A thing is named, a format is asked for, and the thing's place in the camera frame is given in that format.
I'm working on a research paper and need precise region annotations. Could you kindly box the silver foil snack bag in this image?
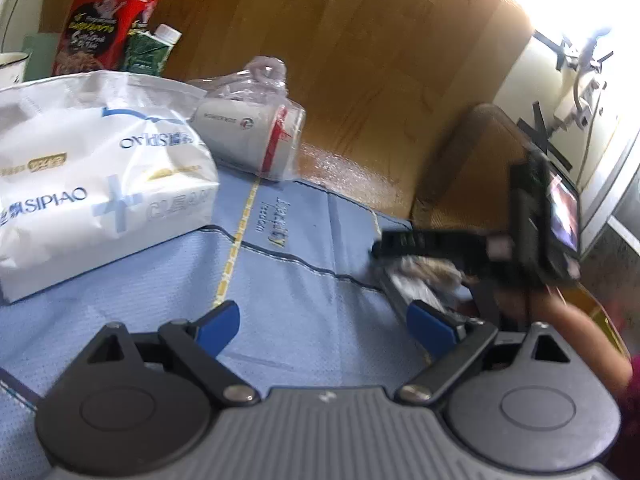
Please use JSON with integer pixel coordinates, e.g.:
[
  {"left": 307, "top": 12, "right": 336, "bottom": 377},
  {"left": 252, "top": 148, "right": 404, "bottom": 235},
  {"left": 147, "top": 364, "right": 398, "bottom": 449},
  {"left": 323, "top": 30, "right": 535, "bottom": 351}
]
[{"left": 374, "top": 256, "right": 472, "bottom": 320}]

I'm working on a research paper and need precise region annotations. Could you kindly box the person's right hand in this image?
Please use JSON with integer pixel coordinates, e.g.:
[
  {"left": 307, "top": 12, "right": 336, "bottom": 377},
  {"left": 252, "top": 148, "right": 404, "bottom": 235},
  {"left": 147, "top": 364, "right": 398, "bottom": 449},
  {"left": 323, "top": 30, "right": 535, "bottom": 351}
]
[{"left": 495, "top": 287, "right": 634, "bottom": 398}]

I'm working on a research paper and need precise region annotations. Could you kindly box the frosted glass sliding door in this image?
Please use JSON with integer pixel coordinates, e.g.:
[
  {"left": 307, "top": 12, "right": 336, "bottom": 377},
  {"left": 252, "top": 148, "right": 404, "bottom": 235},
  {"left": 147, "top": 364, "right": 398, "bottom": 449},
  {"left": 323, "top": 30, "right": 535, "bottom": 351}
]
[{"left": 582, "top": 139, "right": 639, "bottom": 354}]

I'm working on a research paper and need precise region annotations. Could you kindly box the blue stitched tablecloth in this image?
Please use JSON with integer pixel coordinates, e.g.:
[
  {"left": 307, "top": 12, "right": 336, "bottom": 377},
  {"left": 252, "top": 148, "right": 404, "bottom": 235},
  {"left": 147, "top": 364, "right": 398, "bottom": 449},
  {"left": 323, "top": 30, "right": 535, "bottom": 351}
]
[{"left": 0, "top": 156, "right": 482, "bottom": 480}]

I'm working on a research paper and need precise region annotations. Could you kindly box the white tissue pack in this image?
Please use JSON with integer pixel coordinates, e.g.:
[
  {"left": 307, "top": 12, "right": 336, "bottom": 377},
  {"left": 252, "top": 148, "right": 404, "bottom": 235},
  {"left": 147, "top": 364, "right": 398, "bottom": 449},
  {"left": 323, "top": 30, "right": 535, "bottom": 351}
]
[{"left": 1, "top": 70, "right": 219, "bottom": 302}]

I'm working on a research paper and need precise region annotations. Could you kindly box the bagged paper cup stack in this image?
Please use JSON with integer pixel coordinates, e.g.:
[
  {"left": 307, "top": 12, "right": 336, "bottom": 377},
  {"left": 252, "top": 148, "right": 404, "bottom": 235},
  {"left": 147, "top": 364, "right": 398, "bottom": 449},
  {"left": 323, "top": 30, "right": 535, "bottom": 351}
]
[{"left": 190, "top": 56, "right": 306, "bottom": 182}]

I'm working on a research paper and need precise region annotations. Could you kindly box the green white carton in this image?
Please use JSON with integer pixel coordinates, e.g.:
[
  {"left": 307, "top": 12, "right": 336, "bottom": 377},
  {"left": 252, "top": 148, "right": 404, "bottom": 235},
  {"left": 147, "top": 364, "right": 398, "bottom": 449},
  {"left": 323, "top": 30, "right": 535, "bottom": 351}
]
[{"left": 122, "top": 24, "right": 182, "bottom": 76}]

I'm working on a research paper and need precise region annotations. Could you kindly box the red snack box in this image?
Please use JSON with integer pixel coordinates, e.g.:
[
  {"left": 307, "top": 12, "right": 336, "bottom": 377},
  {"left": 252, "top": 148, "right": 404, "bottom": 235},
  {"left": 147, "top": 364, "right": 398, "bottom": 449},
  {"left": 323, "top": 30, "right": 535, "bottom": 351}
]
[{"left": 52, "top": 0, "right": 158, "bottom": 76}]

